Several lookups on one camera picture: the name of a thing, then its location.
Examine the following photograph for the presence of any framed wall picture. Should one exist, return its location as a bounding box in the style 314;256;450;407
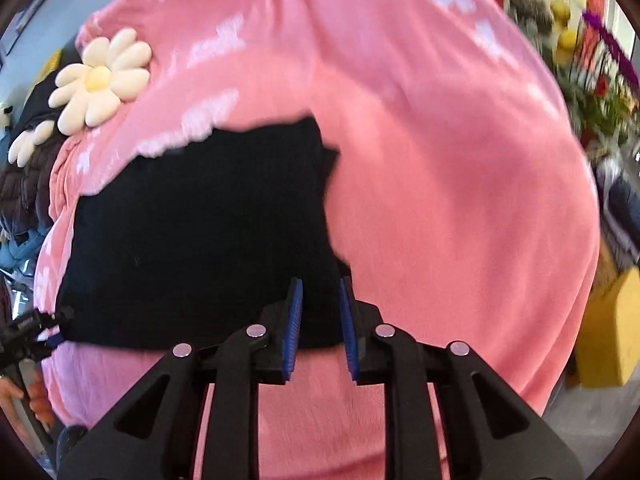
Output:
2;0;58;56

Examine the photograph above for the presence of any large cream flower pillow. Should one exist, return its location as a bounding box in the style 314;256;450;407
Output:
48;28;152;136

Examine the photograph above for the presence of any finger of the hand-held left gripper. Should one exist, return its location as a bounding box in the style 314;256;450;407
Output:
37;306;76;350

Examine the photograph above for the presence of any person's left hand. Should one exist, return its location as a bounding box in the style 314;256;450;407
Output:
0;372;55;440

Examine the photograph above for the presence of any black cloth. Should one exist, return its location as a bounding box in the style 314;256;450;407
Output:
22;67;68;131

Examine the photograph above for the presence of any dark brown padded jacket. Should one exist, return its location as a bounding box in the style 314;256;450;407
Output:
0;130;70;236

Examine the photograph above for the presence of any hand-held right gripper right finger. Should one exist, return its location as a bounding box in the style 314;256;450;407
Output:
339;276;586;480

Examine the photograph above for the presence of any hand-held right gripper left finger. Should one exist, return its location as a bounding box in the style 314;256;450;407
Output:
57;277;305;480

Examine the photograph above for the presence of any black long-sleeved sweater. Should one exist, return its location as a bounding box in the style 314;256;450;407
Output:
54;116;353;351

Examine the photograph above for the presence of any pink printed fleece blanket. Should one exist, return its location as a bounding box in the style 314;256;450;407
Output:
32;0;601;480

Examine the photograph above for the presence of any yellow stool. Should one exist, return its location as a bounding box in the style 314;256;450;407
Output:
575;267;640;388

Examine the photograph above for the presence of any yellow cushion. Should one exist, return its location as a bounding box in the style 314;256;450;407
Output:
37;50;63;78

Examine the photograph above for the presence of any dark blue cloth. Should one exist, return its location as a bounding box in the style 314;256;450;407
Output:
606;180;640;262

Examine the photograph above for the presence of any yellow gourd ornament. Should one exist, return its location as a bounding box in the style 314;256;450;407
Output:
550;0;583;66

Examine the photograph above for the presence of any purple orchid plant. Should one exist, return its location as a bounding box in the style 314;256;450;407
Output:
582;10;640;92

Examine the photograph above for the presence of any small cream flower pillow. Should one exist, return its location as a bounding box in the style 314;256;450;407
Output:
8;120;56;168

